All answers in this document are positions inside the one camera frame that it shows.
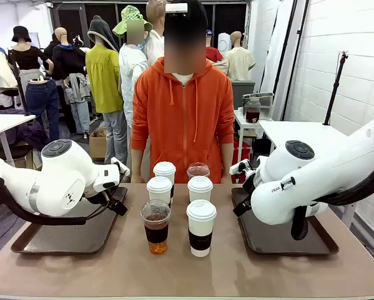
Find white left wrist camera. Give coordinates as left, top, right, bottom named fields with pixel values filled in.
left=111, top=157, right=131, bottom=178

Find mannequin in cream shirt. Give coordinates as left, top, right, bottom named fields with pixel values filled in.
left=225, top=31, right=257, bottom=82

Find brown cardboard box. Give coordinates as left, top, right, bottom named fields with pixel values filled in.
left=89, top=129, right=108, bottom=162

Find person's right forearm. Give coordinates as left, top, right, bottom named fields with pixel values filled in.
left=130, top=148, right=147, bottom=184

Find mannequin torso in blue jeans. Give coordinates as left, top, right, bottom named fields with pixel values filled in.
left=25, top=77, right=61, bottom=142

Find bald mannequin in black jacket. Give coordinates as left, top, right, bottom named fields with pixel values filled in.
left=51, top=27, right=91, bottom=136

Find mannequin white coat green hat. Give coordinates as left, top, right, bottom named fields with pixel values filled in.
left=112, top=4, right=154, bottom=182

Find glass jar with dark liquid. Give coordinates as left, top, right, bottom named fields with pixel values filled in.
left=245, top=97, right=262, bottom=124

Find mannequin black hat black top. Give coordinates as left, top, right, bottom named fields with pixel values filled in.
left=7, top=26, right=55, bottom=94

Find large white table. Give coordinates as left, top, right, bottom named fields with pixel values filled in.
left=258, top=120, right=352, bottom=159

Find white desk with grey legs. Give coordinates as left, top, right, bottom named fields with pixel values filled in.
left=0, top=113, right=37, bottom=167

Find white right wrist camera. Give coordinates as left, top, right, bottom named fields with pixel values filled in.
left=229, top=158, right=253, bottom=176

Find clear cup amber iced tea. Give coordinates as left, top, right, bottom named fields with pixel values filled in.
left=140, top=199, right=172, bottom=255

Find mannequin red shirt blue cap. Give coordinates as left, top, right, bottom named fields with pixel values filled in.
left=205, top=29, right=225, bottom=63

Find person's left forearm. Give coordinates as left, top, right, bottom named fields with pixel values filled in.
left=220, top=142, right=235, bottom=184

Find small white side table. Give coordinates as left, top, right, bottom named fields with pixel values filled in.
left=233, top=108, right=273, bottom=157

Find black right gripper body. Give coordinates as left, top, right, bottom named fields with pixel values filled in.
left=241, top=173, right=261, bottom=201

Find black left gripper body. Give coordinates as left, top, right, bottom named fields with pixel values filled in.
left=85, top=186, right=121, bottom=206

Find white paper cup black sleeve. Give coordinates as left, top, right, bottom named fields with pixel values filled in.
left=146, top=176, right=174, bottom=207
left=185, top=199, right=217, bottom=258
left=187, top=175, right=214, bottom=204
left=152, top=161, right=177, bottom=204

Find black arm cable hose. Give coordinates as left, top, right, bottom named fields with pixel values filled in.
left=290, top=156, right=374, bottom=242
left=0, top=177, right=119, bottom=226

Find red bag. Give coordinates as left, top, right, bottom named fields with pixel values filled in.
left=233, top=139, right=252, bottom=184

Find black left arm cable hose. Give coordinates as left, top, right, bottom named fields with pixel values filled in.
left=0, top=177, right=119, bottom=226

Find person in orange hoodie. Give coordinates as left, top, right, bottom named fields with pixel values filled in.
left=130, top=0, right=236, bottom=184

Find clear dome-lid cup dark tea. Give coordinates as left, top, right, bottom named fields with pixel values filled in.
left=186, top=162, right=211, bottom=180

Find black tripod stand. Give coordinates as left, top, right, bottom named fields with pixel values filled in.
left=323, top=50, right=350, bottom=126

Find bald mannequin in white shirt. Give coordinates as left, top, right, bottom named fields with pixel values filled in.
left=144, top=0, right=169, bottom=67

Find grey cabinet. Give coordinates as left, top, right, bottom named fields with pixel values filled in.
left=232, top=80, right=256, bottom=111

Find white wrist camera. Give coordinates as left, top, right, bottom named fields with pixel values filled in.
left=229, top=158, right=253, bottom=176
left=111, top=157, right=131, bottom=178

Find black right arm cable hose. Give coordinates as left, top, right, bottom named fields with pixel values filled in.
left=290, top=156, right=374, bottom=242

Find metal wire rack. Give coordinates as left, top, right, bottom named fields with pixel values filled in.
left=242, top=92, right=275, bottom=120

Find brown plastic serving tray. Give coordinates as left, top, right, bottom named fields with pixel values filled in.
left=231, top=186, right=340, bottom=256
left=11, top=186, right=129, bottom=255

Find mannequin yellow-green top grey trousers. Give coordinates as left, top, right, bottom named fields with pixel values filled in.
left=85, top=14, right=129, bottom=166

